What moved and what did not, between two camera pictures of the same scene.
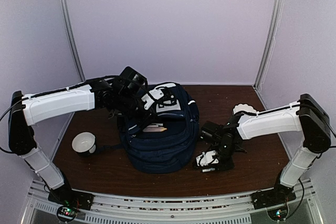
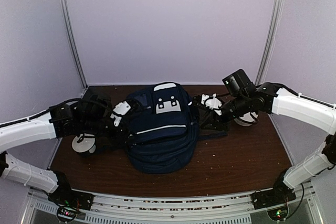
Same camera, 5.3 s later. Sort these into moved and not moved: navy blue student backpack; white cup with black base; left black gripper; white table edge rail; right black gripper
Moved: left black gripper; right black gripper
Not moved: navy blue student backpack; white cup with black base; white table edge rail
